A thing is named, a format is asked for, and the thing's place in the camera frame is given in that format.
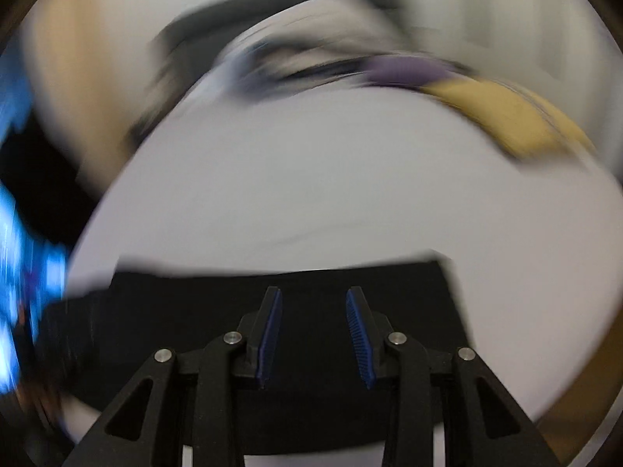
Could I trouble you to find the black pants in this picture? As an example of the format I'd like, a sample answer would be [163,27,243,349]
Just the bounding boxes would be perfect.
[35,258,468,455]

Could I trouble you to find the large window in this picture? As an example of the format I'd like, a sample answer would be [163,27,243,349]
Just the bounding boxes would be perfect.
[1,37,68,393]

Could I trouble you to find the white bed sheet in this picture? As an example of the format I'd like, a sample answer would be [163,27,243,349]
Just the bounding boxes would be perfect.
[62,77,623,467]

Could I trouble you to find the yellow pillow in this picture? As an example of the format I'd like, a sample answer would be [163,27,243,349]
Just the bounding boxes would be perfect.
[422,77,595,160]

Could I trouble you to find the purple pillow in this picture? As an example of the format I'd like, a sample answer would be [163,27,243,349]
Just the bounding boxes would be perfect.
[361,55,460,90]

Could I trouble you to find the beige curtain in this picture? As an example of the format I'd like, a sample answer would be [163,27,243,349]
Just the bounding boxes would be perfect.
[20,0,159,194]

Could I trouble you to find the dark grey headboard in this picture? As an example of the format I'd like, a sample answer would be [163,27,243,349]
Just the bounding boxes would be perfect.
[129,0,408,149]

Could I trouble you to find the white crumpled duvet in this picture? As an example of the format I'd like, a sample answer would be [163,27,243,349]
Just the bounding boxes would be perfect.
[215,0,413,99]

